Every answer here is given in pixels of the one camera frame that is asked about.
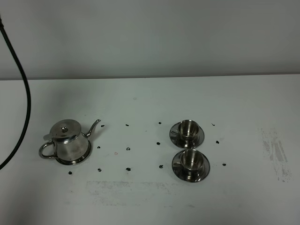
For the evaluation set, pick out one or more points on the far stainless steel saucer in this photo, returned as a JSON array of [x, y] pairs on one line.
[[188, 143]]

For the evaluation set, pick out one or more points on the far stainless steel teacup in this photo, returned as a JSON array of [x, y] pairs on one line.
[[186, 129]]

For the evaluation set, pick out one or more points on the stainless steel teapot saucer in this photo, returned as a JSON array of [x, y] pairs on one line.
[[74, 154]]

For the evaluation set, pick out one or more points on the stainless steel teacup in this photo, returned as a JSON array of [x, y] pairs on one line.
[[186, 129], [189, 160]]

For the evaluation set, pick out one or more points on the near stainless steel teacup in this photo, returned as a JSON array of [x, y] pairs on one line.
[[189, 160]]

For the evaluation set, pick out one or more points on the near stainless steel saucer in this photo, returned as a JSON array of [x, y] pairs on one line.
[[193, 177]]

